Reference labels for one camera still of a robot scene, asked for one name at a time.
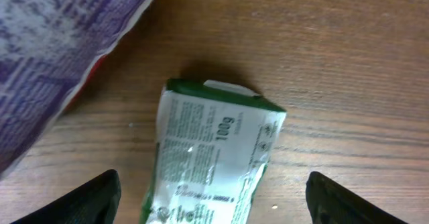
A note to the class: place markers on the green white soap box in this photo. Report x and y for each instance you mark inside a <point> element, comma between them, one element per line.
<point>213,144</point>

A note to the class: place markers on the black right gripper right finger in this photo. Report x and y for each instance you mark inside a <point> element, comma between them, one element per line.
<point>329,202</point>

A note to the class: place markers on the purple floral pack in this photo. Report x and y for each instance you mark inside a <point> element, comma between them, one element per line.
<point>48,49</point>

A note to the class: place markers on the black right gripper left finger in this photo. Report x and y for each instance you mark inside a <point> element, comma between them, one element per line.
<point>94,202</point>

